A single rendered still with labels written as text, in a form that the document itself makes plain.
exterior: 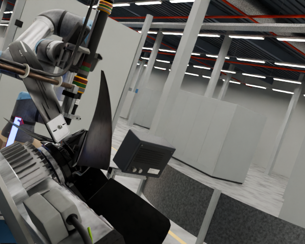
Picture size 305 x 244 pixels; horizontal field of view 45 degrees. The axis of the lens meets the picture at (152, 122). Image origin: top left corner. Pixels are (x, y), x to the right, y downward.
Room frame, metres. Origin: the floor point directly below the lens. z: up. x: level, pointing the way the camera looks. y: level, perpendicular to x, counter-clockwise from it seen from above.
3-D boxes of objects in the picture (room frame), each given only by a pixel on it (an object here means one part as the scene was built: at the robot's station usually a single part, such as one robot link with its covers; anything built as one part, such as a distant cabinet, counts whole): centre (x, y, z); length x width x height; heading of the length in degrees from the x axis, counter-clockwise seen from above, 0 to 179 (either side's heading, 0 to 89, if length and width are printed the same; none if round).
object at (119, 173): (1.82, 0.03, 1.04); 0.24 x 0.03 x 0.03; 133
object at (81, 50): (1.11, 0.28, 1.46); 0.09 x 0.03 x 0.06; 33
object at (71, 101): (1.12, 0.25, 1.33); 0.09 x 0.07 x 0.10; 168
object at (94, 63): (1.15, 0.23, 1.46); 0.09 x 0.03 x 0.06; 53
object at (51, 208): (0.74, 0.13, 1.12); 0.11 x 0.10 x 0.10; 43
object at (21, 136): (1.74, 0.59, 1.09); 0.15 x 0.15 x 0.10
